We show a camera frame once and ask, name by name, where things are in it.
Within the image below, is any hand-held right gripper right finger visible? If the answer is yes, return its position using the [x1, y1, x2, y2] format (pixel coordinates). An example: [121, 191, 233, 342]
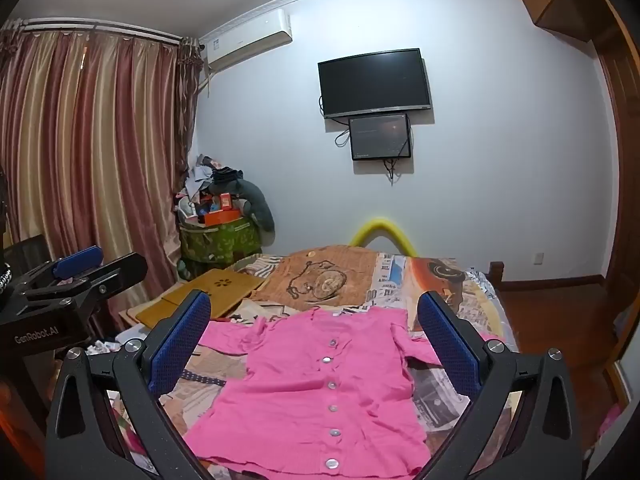
[416, 290, 587, 480]

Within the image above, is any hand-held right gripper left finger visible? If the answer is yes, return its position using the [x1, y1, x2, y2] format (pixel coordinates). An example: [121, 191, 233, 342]
[46, 290, 213, 480]

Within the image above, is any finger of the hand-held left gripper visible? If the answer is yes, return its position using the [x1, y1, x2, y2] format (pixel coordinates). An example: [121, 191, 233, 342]
[15, 246, 104, 293]
[24, 252, 149, 312]

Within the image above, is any pink buttoned shirt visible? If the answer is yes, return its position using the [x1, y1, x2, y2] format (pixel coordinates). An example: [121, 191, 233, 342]
[182, 306, 443, 476]

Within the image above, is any pile of clothes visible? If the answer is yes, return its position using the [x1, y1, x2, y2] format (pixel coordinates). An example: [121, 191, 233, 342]
[175, 154, 246, 221]

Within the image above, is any orange flat box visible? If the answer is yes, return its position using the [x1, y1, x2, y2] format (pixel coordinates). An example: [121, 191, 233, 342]
[197, 208, 241, 227]

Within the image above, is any striped brown curtain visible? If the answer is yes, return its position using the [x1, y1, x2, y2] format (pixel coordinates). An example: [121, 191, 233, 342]
[0, 22, 201, 331]

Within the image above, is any yellow foam tube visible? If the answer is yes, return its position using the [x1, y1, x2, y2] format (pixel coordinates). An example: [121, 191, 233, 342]
[348, 217, 416, 257]

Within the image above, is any printed blanket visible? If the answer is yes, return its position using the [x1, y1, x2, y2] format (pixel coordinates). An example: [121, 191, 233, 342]
[85, 245, 521, 480]

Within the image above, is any grey plush toy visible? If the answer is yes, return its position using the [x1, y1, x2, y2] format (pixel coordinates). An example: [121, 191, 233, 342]
[207, 177, 275, 233]

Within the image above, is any curtain rod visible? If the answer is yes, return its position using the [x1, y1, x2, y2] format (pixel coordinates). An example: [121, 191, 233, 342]
[15, 16, 183, 44]

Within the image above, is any white air conditioner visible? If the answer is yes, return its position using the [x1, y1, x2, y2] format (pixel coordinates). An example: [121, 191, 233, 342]
[199, 8, 293, 72]

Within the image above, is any small black wall monitor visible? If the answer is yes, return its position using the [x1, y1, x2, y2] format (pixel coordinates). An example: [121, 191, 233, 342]
[349, 113, 412, 162]

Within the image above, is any black television cable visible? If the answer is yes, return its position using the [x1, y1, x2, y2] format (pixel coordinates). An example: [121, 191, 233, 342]
[319, 94, 352, 149]

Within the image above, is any black wall television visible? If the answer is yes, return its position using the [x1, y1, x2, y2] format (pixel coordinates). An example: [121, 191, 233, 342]
[318, 48, 433, 120]

